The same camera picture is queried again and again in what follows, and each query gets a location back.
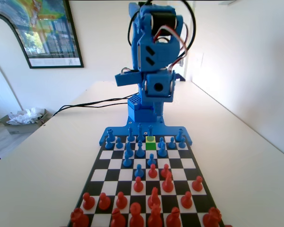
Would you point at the blue table clamp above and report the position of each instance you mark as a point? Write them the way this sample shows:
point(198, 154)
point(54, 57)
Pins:
point(180, 78)

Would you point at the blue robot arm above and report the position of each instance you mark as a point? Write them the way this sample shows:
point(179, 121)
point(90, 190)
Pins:
point(161, 54)

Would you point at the blue gripper camera mount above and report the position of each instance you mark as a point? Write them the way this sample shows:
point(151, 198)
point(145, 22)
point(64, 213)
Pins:
point(127, 80)

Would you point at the blue printed base plate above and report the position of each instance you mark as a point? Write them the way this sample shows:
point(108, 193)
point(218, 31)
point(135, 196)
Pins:
point(120, 130)

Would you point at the red rook chess piece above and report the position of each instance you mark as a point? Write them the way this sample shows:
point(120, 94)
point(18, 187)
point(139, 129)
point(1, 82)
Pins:
point(212, 218)
point(79, 218)

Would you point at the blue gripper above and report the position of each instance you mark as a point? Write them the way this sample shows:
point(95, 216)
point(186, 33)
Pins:
point(148, 99)

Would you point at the blue plastic chess rook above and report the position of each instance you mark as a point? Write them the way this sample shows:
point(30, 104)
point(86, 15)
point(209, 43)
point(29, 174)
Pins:
point(179, 135)
point(110, 135)

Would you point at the black and white chessboard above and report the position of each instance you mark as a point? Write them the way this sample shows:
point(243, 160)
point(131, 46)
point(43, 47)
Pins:
point(118, 175)

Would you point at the dark-edged white arched panel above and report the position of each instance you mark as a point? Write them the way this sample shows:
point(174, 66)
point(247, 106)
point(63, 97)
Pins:
point(0, 47)

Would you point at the blue plastic chess pawn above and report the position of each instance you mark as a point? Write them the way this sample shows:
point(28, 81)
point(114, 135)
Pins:
point(161, 139)
point(151, 160)
point(127, 162)
point(108, 144)
point(139, 172)
point(181, 143)
point(118, 143)
point(171, 143)

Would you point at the crumpled clear plastic wrap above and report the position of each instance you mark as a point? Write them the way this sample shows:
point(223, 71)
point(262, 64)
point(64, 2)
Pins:
point(21, 118)

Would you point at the red chess queen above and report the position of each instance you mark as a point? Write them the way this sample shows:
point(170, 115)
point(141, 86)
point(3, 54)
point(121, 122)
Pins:
point(155, 217)

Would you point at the blue king chess piece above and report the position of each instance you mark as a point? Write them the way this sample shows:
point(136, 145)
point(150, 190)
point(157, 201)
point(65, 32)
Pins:
point(139, 133)

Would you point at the grey cardboard box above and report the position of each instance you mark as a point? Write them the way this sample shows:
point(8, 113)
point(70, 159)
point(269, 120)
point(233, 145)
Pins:
point(21, 128)

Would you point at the white door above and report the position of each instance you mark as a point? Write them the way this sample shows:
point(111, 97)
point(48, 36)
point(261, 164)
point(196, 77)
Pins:
point(179, 6)

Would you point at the white wall switch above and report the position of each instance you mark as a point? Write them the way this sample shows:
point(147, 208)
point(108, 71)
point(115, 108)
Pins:
point(200, 61)

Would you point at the black framed wall poster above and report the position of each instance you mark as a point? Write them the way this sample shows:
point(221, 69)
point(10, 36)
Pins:
point(49, 35)

